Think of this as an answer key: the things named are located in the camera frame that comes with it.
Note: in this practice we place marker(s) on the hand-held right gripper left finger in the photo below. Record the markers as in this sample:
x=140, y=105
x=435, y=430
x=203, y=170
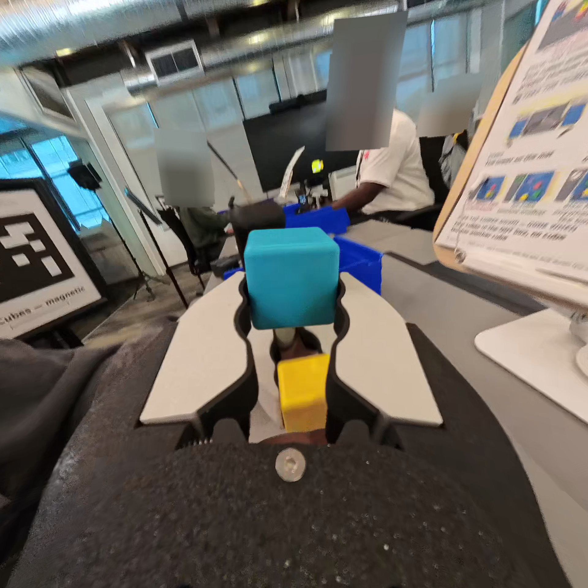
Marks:
x=197, y=363

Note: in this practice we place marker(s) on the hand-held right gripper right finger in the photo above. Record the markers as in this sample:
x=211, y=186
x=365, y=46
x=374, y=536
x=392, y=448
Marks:
x=386, y=363

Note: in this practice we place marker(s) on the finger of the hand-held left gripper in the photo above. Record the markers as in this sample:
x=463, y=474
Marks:
x=264, y=390

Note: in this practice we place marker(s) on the yellow cube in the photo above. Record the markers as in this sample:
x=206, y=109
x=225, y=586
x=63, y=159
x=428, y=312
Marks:
x=303, y=390

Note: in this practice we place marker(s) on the cyan cube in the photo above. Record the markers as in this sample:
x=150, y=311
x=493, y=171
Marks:
x=291, y=275

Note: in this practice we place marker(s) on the blue plastic bin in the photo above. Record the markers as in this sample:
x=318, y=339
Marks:
x=321, y=220
x=363, y=266

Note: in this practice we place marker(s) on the person's left forearm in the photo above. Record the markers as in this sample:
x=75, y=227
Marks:
x=46, y=390

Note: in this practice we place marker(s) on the grey desk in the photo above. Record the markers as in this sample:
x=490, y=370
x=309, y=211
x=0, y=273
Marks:
x=505, y=413

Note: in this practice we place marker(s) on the large black monitor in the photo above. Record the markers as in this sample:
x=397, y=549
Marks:
x=285, y=138

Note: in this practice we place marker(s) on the black tripod stand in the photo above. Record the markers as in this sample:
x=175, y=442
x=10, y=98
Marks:
x=142, y=205

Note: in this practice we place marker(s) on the ceiling air vent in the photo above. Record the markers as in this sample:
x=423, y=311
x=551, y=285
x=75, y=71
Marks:
x=174, y=62

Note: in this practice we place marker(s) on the black white marker sign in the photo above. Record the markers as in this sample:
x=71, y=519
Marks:
x=27, y=257

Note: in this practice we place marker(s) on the blue denim jacket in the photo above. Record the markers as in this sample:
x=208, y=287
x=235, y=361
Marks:
x=452, y=160

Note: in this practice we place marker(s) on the printed instruction sheet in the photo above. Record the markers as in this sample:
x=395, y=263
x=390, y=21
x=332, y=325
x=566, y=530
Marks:
x=528, y=183

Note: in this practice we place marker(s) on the metal ceiling duct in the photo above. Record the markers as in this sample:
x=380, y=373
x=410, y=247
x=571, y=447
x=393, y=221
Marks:
x=92, y=23

